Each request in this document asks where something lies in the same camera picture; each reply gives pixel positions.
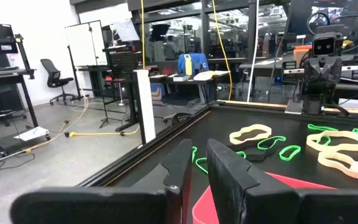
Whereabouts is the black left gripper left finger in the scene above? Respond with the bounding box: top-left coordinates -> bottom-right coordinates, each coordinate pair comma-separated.
9,139 -> 194,224

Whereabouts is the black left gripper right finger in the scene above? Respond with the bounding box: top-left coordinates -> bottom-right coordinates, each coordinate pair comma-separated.
206,139 -> 358,224

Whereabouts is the black rubber band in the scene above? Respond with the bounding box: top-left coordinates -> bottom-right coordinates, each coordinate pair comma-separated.
228,141 -> 281,162

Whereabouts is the orange storage box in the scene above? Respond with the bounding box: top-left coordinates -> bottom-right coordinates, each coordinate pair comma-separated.
293,45 -> 313,65

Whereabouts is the red plastic basket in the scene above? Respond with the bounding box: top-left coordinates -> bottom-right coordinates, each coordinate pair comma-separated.
191,172 -> 337,224

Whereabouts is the open book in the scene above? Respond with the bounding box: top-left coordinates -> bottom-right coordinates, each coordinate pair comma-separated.
193,70 -> 231,82

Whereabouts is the long grey desk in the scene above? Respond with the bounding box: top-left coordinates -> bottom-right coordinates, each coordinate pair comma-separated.
149,73 -> 232,103

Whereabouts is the black office chair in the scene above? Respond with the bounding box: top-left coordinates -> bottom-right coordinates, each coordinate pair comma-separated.
40,58 -> 79,106

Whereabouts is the black pegboard rack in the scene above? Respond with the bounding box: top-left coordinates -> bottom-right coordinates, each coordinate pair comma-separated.
103,45 -> 142,78

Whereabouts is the whiteboard on stand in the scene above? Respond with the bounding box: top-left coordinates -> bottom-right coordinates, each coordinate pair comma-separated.
64,20 -> 108,100

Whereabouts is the black standing desk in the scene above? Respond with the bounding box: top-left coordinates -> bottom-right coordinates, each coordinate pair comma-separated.
0,21 -> 51,156

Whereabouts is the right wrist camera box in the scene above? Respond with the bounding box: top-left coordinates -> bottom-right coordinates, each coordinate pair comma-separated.
311,30 -> 344,57

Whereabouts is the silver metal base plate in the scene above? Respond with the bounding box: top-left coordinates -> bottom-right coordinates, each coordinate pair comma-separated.
284,99 -> 305,115

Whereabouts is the white cable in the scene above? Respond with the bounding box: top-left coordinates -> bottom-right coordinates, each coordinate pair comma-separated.
246,0 -> 260,103

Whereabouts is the yellow extension cable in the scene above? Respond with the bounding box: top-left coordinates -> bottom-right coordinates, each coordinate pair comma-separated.
64,126 -> 140,138

